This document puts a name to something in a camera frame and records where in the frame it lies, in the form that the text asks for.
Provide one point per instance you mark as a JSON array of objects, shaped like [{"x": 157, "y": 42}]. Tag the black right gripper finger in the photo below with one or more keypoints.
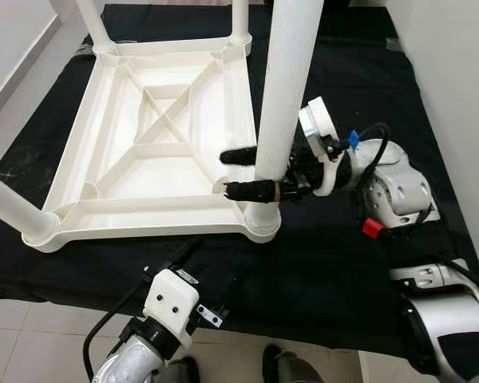
[
  {"x": 238, "y": 156},
  {"x": 251, "y": 191}
]

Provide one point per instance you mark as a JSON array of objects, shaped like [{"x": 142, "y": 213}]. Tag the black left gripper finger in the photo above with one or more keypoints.
[
  {"x": 230, "y": 294},
  {"x": 185, "y": 254}
]

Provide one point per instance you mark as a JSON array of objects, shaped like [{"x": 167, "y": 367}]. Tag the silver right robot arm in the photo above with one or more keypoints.
[{"x": 399, "y": 191}]

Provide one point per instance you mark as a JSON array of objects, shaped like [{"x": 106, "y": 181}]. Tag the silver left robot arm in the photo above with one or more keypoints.
[{"x": 132, "y": 359}]

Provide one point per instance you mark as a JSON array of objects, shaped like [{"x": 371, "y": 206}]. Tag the yellow rubber band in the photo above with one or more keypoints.
[{"x": 277, "y": 191}]

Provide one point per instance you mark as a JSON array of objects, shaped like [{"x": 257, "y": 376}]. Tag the white plastic table top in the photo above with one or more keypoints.
[{"x": 144, "y": 223}]

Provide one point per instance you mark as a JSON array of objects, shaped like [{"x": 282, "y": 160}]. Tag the silver robot left leg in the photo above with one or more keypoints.
[{"x": 180, "y": 372}]

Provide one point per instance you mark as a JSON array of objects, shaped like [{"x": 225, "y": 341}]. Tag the silver robot leg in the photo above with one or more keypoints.
[
  {"x": 180, "y": 372},
  {"x": 294, "y": 369}
]

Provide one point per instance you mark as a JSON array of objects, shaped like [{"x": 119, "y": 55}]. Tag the silver robot right leg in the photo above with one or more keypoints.
[{"x": 294, "y": 369}]

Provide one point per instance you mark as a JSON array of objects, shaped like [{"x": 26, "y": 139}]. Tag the black table cloth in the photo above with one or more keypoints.
[{"x": 343, "y": 271}]

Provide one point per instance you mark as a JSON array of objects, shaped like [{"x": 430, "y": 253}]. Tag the clear tape strip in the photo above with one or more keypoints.
[
  {"x": 16, "y": 166},
  {"x": 394, "y": 44}
]

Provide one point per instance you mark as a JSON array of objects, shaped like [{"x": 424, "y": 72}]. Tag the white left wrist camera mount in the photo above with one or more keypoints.
[{"x": 169, "y": 297}]

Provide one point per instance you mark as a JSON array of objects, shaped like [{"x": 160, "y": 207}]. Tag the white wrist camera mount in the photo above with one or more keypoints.
[
  {"x": 319, "y": 120},
  {"x": 169, "y": 297}
]

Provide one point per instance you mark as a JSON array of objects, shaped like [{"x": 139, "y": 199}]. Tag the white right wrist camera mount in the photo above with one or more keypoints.
[{"x": 319, "y": 120}]

